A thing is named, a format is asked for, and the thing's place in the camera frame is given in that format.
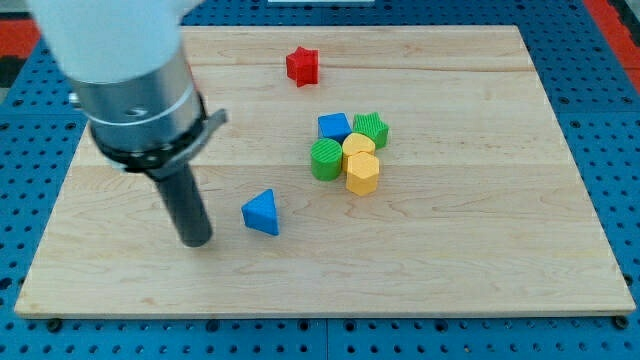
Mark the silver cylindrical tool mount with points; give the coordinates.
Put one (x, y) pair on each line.
(155, 123)

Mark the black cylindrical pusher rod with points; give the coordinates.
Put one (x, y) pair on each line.
(182, 200)

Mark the blue triangle block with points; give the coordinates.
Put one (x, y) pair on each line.
(260, 213)

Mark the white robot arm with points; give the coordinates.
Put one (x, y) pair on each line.
(129, 75)

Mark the green cylinder block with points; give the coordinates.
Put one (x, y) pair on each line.
(326, 159)

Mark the red star block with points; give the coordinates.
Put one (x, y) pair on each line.
(302, 66)

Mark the blue cube block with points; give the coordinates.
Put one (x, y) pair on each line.
(334, 126)

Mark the yellow heart block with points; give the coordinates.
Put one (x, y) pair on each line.
(356, 143)

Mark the light wooden board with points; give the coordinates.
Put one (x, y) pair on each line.
(480, 210)

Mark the yellow hexagon block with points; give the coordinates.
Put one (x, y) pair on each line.
(362, 174)

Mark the green star block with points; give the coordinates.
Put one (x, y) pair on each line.
(372, 126)

